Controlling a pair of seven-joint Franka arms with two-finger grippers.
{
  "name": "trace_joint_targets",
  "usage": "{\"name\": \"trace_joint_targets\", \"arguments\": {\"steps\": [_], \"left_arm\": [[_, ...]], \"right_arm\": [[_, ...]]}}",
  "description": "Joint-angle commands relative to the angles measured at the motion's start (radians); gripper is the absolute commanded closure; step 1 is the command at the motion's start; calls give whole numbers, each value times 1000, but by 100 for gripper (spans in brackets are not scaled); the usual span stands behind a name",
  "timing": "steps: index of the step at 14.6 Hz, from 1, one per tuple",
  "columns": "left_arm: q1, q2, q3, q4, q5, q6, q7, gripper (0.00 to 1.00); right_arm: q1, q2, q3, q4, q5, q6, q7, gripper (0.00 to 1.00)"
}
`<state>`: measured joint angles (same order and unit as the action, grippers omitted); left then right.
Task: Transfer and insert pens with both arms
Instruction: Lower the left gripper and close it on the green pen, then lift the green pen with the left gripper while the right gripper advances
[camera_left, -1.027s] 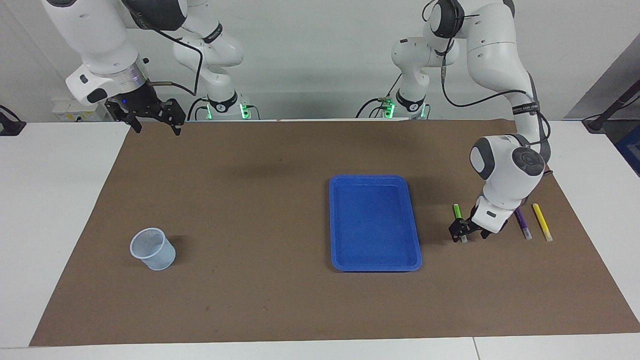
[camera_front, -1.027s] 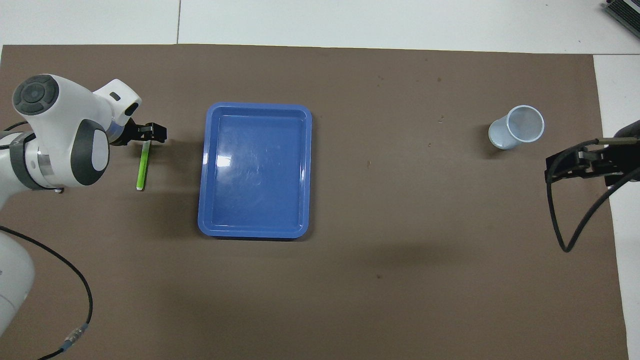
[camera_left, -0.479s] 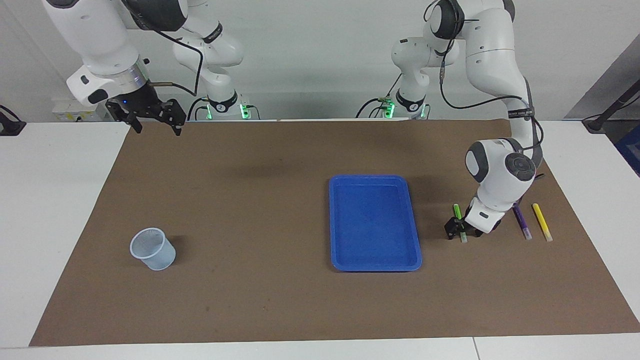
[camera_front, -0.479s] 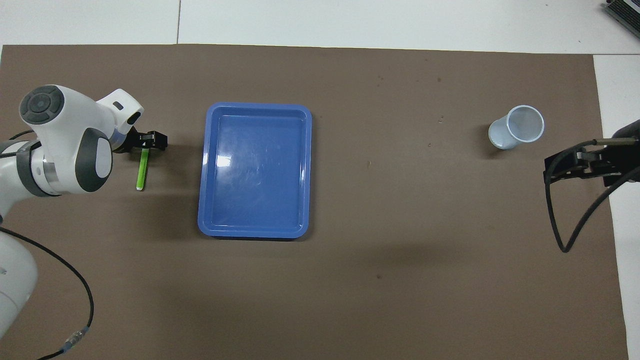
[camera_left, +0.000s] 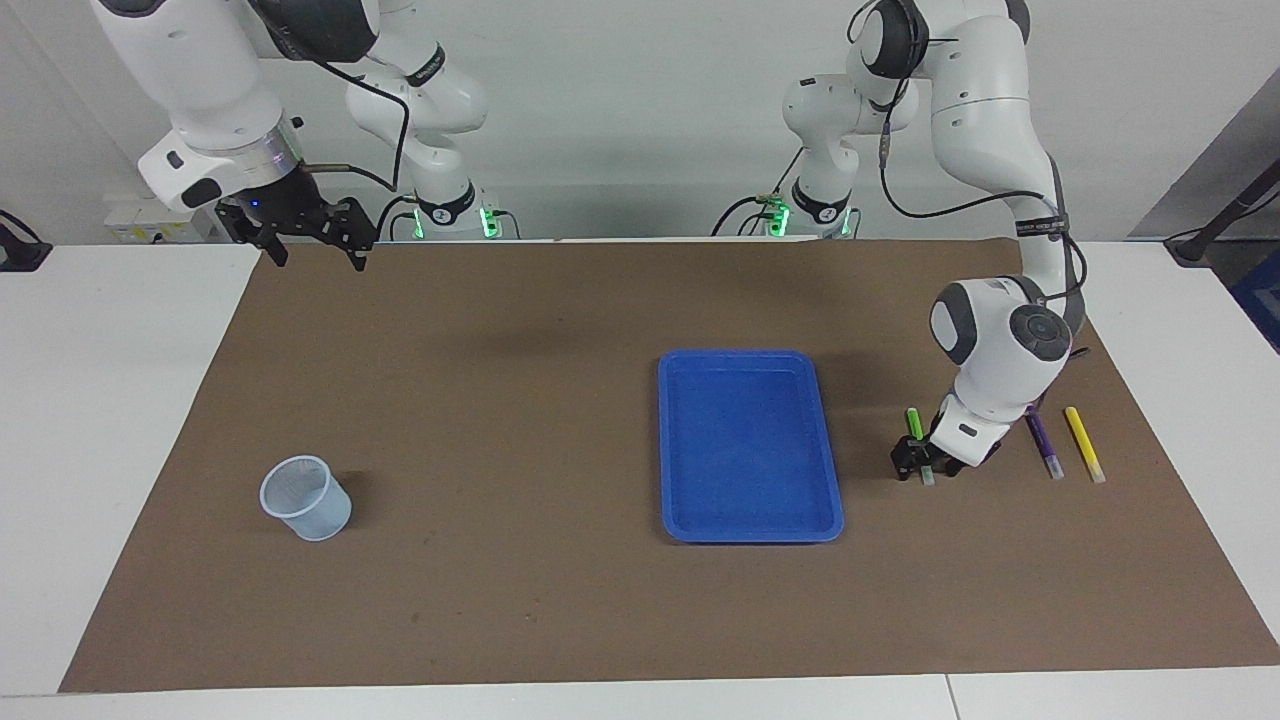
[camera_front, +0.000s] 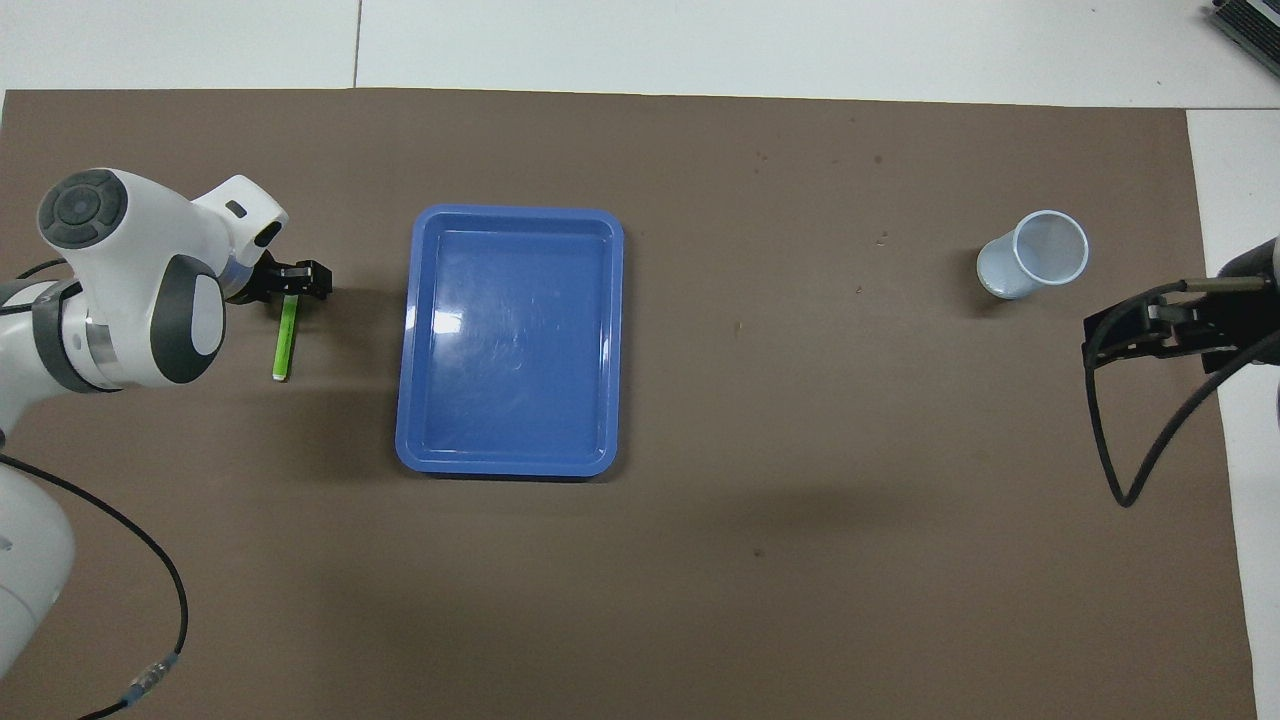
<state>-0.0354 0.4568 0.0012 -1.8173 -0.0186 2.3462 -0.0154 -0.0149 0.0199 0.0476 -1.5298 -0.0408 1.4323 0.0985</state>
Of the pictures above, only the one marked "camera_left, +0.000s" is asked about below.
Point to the black table clamp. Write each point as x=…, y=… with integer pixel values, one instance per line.
x=20, y=255

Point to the translucent plastic cup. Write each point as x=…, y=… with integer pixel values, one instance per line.
x=315, y=515

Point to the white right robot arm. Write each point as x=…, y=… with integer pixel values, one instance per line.
x=220, y=80

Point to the blue plastic tray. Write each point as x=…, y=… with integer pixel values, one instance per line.
x=750, y=450

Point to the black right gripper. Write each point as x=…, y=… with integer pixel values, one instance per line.
x=290, y=210

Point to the purple highlighter pen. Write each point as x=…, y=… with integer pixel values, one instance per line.
x=1046, y=452

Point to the blue box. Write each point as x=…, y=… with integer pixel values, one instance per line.
x=1265, y=300

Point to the black stand leg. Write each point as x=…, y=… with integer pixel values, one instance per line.
x=1190, y=245

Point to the yellow highlighter pen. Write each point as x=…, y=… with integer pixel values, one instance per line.
x=1085, y=445

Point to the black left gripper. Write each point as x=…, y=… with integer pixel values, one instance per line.
x=938, y=450

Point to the brown paper table mat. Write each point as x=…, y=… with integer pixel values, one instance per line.
x=500, y=600

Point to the green highlighter pen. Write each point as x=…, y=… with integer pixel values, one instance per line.
x=913, y=420

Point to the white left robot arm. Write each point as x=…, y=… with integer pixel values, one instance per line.
x=1000, y=120

